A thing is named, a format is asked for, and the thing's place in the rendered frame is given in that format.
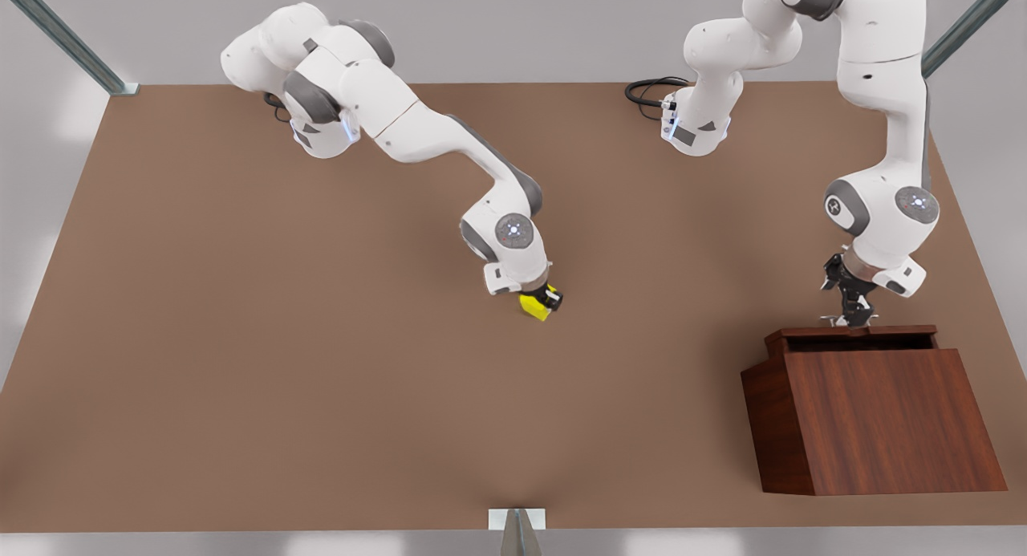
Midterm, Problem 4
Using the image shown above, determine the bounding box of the silver frame post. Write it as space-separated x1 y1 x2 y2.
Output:
0 0 140 97
488 508 546 556
921 0 1027 79

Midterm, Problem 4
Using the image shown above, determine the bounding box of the dark wooden drawer cabinet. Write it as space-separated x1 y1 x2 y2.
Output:
740 348 1009 497

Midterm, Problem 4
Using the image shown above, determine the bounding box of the yellow square block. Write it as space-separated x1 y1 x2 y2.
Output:
519 286 556 323

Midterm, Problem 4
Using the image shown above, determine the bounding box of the dark wooden drawer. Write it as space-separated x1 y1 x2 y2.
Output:
764 324 940 358

